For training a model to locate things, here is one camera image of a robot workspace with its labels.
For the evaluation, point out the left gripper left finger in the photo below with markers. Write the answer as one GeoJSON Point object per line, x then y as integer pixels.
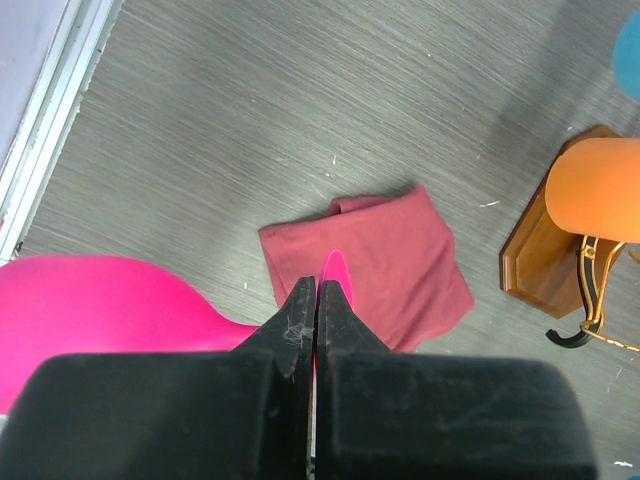
{"type": "Point", "coordinates": [241, 414]}

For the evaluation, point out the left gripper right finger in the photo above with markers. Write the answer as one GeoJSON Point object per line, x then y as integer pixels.
{"type": "Point", "coordinates": [386, 415]}

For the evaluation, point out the pink wine glass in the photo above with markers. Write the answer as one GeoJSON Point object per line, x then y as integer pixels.
{"type": "Point", "coordinates": [57, 305]}

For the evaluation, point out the orange wine glass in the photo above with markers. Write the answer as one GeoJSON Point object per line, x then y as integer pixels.
{"type": "Point", "coordinates": [593, 189]}

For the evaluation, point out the blue wine glass back left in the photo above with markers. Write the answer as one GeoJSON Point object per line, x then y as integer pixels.
{"type": "Point", "coordinates": [626, 58]}

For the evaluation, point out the dark red cloth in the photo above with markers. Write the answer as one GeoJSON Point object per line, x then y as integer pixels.
{"type": "Point", "coordinates": [401, 256]}

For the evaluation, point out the gold wire wine glass rack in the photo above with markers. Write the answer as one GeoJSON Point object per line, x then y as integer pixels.
{"type": "Point", "coordinates": [558, 272]}

